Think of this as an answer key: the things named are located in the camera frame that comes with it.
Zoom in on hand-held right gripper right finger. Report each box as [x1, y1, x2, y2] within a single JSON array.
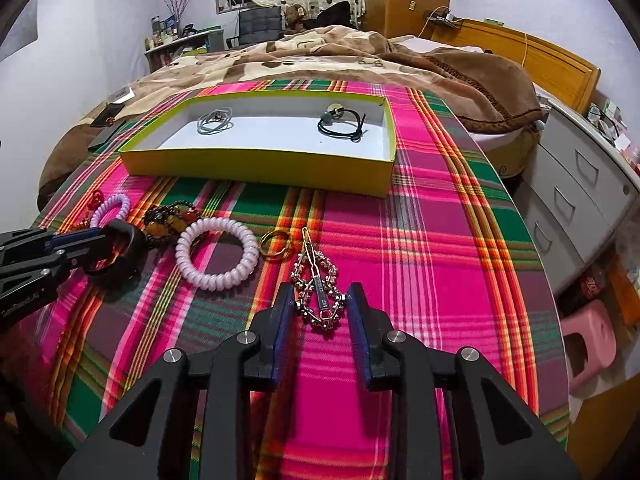
[[347, 282, 581, 480]]

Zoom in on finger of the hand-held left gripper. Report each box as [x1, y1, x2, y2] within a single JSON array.
[[0, 247, 98, 301], [0, 228, 108, 267]]

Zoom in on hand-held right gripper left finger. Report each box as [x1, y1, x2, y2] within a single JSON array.
[[57, 282, 296, 480]]

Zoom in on silver beaded hair clip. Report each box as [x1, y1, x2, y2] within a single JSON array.
[[290, 227, 348, 333]]

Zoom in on red gold beaded charm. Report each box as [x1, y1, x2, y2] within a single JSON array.
[[75, 187, 106, 233]]

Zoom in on gold ring bangle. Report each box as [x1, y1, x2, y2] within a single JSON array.
[[258, 229, 293, 262]]

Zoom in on small purple spiral hair tie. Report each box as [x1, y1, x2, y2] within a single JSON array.
[[89, 192, 132, 228]]

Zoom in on black wide wristband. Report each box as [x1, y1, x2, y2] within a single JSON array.
[[82, 220, 148, 288]]

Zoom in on large pale pink spiral hair tie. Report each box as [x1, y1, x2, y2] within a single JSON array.
[[176, 217, 260, 292]]

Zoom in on shallow yellow-green cardboard box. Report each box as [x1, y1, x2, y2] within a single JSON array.
[[119, 91, 398, 198]]

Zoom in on pink plaid blanket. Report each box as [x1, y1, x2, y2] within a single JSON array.
[[37, 79, 571, 480]]

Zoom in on black smartphone with red charm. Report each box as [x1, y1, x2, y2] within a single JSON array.
[[91, 104, 123, 127]]

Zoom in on bed mattress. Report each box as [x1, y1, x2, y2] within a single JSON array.
[[475, 127, 542, 181]]

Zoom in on cluttered grey desk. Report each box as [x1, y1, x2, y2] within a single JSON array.
[[144, 29, 226, 73]]

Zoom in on pink plastic stool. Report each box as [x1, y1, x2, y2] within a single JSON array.
[[560, 300, 618, 393]]

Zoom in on red drink bottle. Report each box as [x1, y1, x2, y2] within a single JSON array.
[[575, 265, 608, 306]]

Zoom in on brown patterned blanket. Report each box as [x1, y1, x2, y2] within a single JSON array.
[[37, 25, 546, 211]]

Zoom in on dried branches in vase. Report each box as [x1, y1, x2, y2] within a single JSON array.
[[160, 0, 201, 28]]

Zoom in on grey drawer cabinet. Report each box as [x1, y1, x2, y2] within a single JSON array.
[[520, 97, 640, 281]]

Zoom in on black office chair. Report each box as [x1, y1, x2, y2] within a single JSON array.
[[227, 6, 283, 48]]

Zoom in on brown teddy bear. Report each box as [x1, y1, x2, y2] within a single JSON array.
[[284, 4, 308, 35]]

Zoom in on black clothing pile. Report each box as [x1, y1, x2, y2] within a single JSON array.
[[305, 1, 358, 31]]

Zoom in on power strip with chargers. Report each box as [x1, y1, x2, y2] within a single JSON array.
[[424, 7, 463, 26]]

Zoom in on wooden headboard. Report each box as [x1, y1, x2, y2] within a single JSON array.
[[430, 17, 601, 116]]

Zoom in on amber bead bracelet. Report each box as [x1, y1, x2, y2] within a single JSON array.
[[142, 200, 201, 251]]

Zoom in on grey hair tie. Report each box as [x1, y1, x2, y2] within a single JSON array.
[[197, 106, 235, 136]]

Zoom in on black hair tie with bead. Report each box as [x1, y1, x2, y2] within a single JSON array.
[[318, 102, 368, 143]]

